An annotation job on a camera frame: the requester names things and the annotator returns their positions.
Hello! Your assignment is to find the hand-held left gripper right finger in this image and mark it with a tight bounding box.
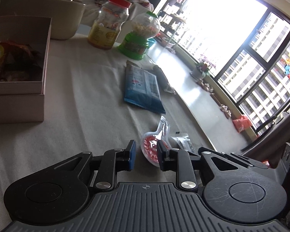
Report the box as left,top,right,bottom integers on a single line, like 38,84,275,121
157,140,247,195

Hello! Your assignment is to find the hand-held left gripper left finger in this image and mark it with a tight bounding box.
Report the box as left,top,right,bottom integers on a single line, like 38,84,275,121
52,140,136,192

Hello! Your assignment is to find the red jelly pouch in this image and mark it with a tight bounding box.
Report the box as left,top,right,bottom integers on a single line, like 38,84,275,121
141,116,171,167

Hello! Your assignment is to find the pink cardboard box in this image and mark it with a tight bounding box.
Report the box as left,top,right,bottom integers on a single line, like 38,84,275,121
0,16,52,125

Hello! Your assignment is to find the red yellow snack packet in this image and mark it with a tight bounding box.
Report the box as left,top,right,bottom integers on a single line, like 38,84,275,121
0,37,37,78

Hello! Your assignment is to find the small clear packet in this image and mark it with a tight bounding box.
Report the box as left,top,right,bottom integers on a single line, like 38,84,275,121
170,133,200,154

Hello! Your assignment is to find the blue snack packet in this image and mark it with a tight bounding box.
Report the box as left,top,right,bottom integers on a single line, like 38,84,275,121
124,60,166,114

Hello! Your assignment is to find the window sill ledge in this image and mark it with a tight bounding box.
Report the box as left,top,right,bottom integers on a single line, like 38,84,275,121
147,43,257,150

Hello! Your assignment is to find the grey snack packet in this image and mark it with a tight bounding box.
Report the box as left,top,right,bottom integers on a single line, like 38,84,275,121
150,64,177,95

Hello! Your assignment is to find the small brown figurine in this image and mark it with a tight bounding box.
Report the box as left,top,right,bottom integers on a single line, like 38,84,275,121
197,80,214,93
217,103,232,119

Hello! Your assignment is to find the potted plant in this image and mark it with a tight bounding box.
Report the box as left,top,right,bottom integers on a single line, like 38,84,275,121
190,57,217,80

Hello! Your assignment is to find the black chair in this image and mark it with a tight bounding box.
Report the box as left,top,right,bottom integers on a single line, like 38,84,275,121
242,115,284,153

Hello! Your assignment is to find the green candy dispenser jar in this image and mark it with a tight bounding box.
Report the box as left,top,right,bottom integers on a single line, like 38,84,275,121
118,11,160,60

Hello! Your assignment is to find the plastic jar with red lid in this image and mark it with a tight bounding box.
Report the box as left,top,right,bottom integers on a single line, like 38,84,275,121
87,0,132,50

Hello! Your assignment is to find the storage shelf rack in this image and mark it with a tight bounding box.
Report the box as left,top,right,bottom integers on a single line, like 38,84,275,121
155,0,191,49

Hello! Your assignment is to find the window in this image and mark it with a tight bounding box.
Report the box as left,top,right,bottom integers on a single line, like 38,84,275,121
157,0,290,136

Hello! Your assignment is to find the white pink cloth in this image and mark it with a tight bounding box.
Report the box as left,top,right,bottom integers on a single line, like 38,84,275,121
122,0,154,11

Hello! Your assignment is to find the beige bowl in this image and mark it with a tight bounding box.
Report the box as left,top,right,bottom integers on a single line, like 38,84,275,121
0,0,86,40

